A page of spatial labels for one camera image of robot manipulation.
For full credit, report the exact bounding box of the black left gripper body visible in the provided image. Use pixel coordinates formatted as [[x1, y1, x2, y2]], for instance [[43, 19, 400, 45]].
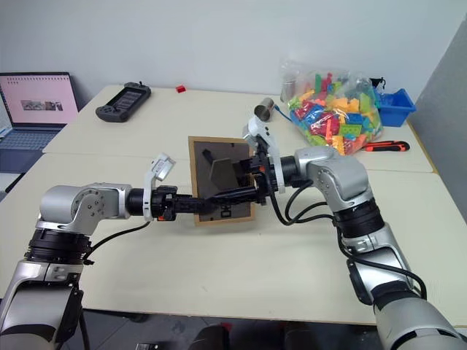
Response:
[[152, 185, 180, 222]]

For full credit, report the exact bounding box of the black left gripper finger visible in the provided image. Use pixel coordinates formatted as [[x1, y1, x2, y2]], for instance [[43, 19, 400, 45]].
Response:
[[177, 204, 216, 217], [177, 194, 220, 207]]

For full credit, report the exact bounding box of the black handheld controller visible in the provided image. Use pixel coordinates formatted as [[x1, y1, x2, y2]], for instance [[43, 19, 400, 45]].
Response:
[[95, 81, 153, 123]]

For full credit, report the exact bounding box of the dark rounded shape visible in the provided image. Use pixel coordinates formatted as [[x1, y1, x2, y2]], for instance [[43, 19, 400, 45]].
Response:
[[192, 322, 231, 350]]

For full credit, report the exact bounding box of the grey partition panel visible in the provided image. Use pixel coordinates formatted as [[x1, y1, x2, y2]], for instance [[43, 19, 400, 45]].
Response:
[[413, 17, 467, 176]]

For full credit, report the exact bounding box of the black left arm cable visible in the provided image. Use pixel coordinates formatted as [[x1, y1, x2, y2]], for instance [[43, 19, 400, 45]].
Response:
[[84, 219, 153, 264]]

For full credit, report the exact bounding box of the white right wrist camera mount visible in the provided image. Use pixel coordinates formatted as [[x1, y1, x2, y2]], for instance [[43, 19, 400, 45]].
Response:
[[242, 115, 287, 195]]

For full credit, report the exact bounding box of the clear bag of colourful bricks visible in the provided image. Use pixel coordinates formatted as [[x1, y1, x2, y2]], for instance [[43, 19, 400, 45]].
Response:
[[278, 57, 385, 157]]

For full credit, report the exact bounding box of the open grey laptop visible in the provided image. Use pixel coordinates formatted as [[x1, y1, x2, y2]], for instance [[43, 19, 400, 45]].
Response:
[[0, 71, 80, 173]]

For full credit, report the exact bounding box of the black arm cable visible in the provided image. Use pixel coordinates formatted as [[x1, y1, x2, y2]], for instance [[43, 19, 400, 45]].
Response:
[[269, 177, 428, 300], [84, 219, 153, 264]]

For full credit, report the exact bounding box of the wooden picture frame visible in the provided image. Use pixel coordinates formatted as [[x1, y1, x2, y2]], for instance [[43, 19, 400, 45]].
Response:
[[187, 135, 257, 228]]

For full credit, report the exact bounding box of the blue plastic bin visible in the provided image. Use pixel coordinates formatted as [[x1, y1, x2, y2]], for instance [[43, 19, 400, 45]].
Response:
[[374, 87, 417, 128]]

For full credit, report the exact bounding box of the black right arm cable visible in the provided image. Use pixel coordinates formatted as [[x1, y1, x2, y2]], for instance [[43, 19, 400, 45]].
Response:
[[269, 177, 428, 300]]

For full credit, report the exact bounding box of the silver metal can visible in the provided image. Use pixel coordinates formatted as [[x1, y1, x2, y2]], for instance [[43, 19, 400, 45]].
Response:
[[253, 97, 276, 123]]

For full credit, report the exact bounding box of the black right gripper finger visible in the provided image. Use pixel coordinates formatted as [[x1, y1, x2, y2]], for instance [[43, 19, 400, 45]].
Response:
[[232, 157, 256, 180], [205, 186, 262, 206]]

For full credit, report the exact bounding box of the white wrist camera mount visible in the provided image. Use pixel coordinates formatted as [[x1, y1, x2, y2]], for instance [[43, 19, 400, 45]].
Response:
[[142, 152, 177, 222], [242, 115, 287, 195]]

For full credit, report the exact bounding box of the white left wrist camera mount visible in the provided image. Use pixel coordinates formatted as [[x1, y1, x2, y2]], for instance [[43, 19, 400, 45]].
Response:
[[142, 152, 177, 222]]

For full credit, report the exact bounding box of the blue cable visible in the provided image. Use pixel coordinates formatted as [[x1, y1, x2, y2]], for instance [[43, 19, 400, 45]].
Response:
[[273, 104, 294, 123]]

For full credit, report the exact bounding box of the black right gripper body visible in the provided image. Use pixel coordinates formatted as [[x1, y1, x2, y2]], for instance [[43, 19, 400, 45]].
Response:
[[249, 144, 275, 206]]

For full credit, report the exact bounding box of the orange black utility knife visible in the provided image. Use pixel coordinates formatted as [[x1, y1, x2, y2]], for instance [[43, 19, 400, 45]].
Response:
[[362, 140, 411, 153]]

